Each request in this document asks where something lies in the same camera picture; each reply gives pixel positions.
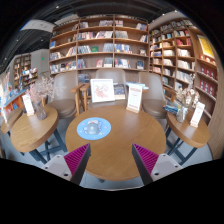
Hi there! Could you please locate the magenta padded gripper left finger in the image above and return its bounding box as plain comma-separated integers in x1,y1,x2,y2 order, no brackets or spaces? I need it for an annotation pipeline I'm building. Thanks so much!
42,144,91,185

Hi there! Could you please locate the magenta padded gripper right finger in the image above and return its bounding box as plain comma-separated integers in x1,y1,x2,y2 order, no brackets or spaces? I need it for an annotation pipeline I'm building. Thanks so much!
132,143,182,185

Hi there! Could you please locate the round blue mouse pad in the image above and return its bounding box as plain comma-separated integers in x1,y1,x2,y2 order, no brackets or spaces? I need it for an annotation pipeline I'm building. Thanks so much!
76,117,112,140

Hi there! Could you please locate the round wooden centre table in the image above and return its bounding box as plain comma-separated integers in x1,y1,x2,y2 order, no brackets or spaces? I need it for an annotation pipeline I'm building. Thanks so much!
65,106,166,181

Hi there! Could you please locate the wooden right side table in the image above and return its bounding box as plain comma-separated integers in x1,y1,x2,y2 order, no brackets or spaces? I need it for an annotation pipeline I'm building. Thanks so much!
164,110,211,167

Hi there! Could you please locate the wooden left side table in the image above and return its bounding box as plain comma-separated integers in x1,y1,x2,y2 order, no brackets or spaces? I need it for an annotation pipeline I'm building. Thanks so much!
10,106,67,164

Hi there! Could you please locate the beige armchair right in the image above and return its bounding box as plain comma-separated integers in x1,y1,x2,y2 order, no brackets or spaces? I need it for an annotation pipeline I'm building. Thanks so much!
139,72,166,119

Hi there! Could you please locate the beige armchair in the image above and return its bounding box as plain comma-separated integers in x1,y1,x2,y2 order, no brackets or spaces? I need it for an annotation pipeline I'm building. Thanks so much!
48,71,82,119
139,72,166,119
81,68,128,110

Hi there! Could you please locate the stack of books right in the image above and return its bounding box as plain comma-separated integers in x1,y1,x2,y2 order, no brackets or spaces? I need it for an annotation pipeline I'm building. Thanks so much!
163,101,181,115

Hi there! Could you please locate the beige armchair left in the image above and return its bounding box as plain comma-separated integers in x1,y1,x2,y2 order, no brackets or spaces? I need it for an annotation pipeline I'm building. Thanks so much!
48,71,82,119

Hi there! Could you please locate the white sign on right table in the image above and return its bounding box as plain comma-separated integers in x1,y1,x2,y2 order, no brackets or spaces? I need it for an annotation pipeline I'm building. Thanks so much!
190,102,205,128

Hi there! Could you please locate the white sign on table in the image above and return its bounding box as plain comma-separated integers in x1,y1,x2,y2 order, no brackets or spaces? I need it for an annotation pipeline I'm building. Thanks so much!
190,102,205,128
22,95,35,116

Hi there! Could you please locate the white red standing sign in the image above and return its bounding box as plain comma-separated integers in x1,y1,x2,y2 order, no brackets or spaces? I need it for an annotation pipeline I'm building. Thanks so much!
126,84,142,113

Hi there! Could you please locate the white sign on left table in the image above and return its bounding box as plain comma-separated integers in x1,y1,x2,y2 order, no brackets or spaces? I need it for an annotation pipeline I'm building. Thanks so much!
22,95,35,116

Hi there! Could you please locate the glass vase with white flowers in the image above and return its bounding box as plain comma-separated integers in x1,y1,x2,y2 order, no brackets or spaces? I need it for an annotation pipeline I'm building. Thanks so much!
176,74,200,123

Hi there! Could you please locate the small wooden table far left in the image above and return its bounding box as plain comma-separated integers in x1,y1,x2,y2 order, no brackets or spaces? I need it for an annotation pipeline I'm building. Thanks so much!
1,108,23,134

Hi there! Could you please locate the glass vase with pink flowers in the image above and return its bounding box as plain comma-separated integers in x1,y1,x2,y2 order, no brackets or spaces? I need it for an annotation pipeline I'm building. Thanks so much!
26,77,54,120

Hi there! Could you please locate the framed white picture sign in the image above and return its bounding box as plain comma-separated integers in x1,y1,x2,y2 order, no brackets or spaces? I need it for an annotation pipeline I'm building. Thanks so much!
90,79,115,103

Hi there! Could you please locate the beige armchair middle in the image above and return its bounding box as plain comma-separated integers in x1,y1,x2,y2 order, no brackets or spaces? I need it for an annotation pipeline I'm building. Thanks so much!
81,68,128,110

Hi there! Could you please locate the far left wooden bookshelf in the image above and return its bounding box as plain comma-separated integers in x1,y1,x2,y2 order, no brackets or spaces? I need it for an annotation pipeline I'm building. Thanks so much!
13,54,31,90

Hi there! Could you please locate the large wooden back bookshelf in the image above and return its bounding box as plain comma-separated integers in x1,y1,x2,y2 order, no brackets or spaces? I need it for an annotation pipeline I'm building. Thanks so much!
49,14,149,75

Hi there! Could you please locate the yellow poster on shelf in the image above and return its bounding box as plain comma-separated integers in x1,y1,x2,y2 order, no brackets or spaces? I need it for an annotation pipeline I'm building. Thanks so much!
198,35,214,58

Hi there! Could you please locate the book standing behind frame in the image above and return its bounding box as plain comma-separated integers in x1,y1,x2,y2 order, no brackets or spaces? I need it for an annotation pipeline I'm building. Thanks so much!
114,84,126,100

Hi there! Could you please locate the wooden right wall bookshelf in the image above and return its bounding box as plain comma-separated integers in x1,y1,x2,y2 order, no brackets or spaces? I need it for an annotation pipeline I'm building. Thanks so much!
149,16,224,159

